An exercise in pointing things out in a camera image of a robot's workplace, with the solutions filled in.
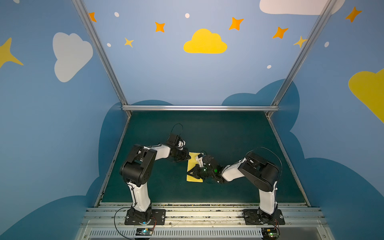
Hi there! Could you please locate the yellow square paper sheet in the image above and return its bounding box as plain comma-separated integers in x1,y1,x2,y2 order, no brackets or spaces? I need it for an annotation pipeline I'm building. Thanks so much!
187,152,203,183

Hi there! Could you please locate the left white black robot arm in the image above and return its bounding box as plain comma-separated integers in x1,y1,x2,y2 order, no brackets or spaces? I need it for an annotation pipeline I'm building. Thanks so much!
120,142,191,225

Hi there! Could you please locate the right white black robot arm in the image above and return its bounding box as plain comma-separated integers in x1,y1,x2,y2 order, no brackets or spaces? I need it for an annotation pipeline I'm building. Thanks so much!
187,151,285,226

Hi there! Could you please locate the left green circuit board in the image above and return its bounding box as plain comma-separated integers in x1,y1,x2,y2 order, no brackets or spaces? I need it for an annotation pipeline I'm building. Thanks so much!
135,228,154,236

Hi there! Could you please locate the green circuit board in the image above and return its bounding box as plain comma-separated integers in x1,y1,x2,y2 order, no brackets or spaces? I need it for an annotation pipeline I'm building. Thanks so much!
262,228,279,240
135,228,154,236

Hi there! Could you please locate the right green circuit board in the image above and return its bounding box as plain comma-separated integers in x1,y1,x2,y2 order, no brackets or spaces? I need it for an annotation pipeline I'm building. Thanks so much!
262,228,279,240

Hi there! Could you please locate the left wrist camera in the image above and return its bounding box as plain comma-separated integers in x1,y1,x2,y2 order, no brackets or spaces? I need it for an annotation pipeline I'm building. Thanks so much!
166,133,186,150

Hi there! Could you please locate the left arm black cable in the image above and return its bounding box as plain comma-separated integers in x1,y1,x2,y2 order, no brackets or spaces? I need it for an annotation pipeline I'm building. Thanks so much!
113,122,184,240

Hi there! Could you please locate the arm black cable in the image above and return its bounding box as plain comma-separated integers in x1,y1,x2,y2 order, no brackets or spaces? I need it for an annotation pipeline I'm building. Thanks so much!
113,122,184,240
239,146,283,233

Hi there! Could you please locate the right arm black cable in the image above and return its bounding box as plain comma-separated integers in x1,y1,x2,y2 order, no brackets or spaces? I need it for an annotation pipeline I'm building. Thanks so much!
239,146,283,233

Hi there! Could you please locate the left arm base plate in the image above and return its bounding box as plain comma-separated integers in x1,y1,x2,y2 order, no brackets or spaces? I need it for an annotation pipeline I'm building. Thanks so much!
124,208,166,226

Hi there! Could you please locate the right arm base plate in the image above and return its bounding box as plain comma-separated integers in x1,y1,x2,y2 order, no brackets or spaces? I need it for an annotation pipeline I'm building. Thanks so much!
242,209,286,225

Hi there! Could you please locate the rear aluminium frame crossbar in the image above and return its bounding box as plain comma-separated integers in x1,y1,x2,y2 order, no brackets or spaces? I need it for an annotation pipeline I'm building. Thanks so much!
122,105,279,112

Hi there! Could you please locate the white slotted cable duct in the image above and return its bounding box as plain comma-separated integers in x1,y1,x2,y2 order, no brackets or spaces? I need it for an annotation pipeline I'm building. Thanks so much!
88,228,263,239

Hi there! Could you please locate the front aluminium rail bed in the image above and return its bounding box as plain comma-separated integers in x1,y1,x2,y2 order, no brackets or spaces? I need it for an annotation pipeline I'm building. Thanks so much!
76,203,335,240

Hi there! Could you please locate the left aluminium frame post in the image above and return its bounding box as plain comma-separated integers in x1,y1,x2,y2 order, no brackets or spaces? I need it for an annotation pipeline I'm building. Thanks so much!
72,0,128,107

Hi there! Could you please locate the aluminium frame post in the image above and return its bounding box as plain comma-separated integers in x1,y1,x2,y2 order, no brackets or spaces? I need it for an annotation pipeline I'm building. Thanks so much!
72,0,128,107
266,0,337,119

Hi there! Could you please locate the right aluminium frame post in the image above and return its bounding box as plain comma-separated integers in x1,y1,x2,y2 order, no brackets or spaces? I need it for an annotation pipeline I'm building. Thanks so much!
266,0,337,119

